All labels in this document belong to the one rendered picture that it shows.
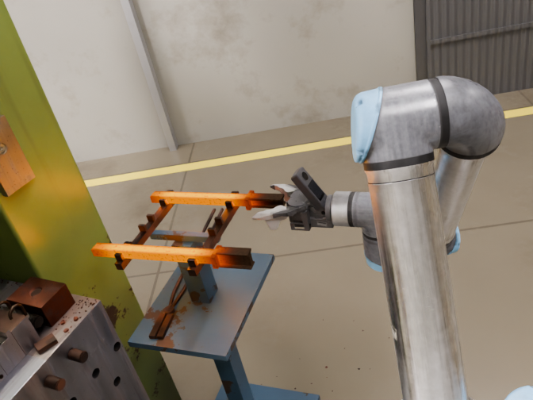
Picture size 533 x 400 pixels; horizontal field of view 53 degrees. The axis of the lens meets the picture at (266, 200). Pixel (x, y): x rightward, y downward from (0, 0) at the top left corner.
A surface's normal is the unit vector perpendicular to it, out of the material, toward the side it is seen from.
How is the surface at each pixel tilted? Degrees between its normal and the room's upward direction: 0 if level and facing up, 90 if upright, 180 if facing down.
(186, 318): 0
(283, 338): 0
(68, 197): 90
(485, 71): 90
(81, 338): 90
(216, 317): 0
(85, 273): 90
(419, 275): 64
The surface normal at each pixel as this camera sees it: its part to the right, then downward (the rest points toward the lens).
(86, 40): -0.01, 0.55
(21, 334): 0.89, 0.08
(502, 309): -0.19, -0.82
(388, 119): -0.08, 0.02
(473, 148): 0.07, 0.89
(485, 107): 0.51, -0.04
